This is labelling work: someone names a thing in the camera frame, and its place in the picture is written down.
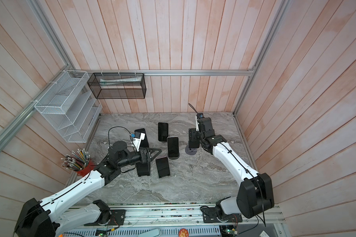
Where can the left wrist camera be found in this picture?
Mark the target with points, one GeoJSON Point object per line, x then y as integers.
{"type": "Point", "coordinates": [138, 139]}

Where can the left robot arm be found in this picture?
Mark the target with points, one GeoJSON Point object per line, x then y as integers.
{"type": "Point", "coordinates": [50, 216]}

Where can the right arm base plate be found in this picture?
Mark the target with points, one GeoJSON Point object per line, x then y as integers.
{"type": "Point", "coordinates": [216, 215]}

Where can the black mesh basket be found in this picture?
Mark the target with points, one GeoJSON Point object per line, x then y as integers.
{"type": "Point", "coordinates": [117, 85]}

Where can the purple phone stand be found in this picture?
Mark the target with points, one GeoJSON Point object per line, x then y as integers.
{"type": "Point", "coordinates": [190, 151]}

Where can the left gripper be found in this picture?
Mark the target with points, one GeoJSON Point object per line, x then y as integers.
{"type": "Point", "coordinates": [147, 158]}

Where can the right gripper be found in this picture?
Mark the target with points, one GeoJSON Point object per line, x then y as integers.
{"type": "Point", "coordinates": [193, 133]}

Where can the grey round stand centre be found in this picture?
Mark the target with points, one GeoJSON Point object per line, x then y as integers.
{"type": "Point", "coordinates": [174, 156]}

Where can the red pencil cup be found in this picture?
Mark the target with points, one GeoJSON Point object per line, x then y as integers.
{"type": "Point", "coordinates": [87, 169]}

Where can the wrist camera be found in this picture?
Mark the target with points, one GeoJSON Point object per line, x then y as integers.
{"type": "Point", "coordinates": [199, 117]}
{"type": "Point", "coordinates": [138, 139]}

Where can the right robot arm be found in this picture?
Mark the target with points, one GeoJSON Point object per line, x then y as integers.
{"type": "Point", "coordinates": [255, 194]}

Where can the green phone back centre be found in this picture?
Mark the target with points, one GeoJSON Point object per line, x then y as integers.
{"type": "Point", "coordinates": [163, 129]}

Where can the blue phone back left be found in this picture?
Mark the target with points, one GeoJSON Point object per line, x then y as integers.
{"type": "Point", "coordinates": [144, 143]}

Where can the bundle of pencils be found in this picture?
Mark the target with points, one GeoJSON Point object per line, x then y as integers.
{"type": "Point", "coordinates": [77, 161]}

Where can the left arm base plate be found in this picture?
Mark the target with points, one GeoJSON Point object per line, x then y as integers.
{"type": "Point", "coordinates": [114, 217]}

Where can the aluminium rail front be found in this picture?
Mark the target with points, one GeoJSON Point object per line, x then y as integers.
{"type": "Point", "coordinates": [180, 214]}

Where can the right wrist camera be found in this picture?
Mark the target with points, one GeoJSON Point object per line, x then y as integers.
{"type": "Point", "coordinates": [199, 117]}

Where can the white wire mesh shelf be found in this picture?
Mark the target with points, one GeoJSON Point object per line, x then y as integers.
{"type": "Point", "coordinates": [70, 111]}

